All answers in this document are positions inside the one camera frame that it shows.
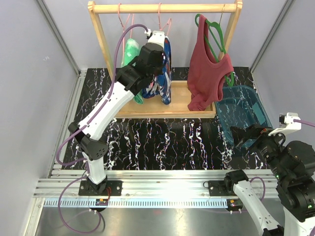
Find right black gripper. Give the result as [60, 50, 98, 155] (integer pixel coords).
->
[230, 122, 289, 181]

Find blue red white trousers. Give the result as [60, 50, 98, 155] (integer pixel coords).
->
[142, 36, 172, 105]

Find pink wire hanger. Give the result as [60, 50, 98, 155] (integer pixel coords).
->
[118, 3, 134, 58]
[157, 2, 172, 36]

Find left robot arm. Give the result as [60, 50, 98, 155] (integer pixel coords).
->
[68, 42, 167, 196]

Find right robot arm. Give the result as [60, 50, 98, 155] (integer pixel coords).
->
[223, 124, 315, 236]

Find green tie-dye trousers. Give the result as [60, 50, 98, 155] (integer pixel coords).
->
[121, 38, 144, 105]

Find green plastic hanger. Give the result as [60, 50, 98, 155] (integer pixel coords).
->
[194, 13, 235, 88]

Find teal transparent plastic basin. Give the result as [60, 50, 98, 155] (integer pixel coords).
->
[215, 85, 272, 145]

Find wooden clothes rack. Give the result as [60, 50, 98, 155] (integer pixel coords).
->
[88, 0, 243, 118]

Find maroon tank top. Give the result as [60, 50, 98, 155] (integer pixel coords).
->
[187, 14, 233, 111]

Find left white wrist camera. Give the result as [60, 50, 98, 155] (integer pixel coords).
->
[144, 29, 165, 49]

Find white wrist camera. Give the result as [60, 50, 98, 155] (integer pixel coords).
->
[144, 29, 165, 49]
[268, 113, 302, 136]

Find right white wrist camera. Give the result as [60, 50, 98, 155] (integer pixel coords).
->
[268, 113, 302, 136]

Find aluminium mounting rail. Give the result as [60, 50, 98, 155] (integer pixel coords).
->
[33, 168, 281, 209]

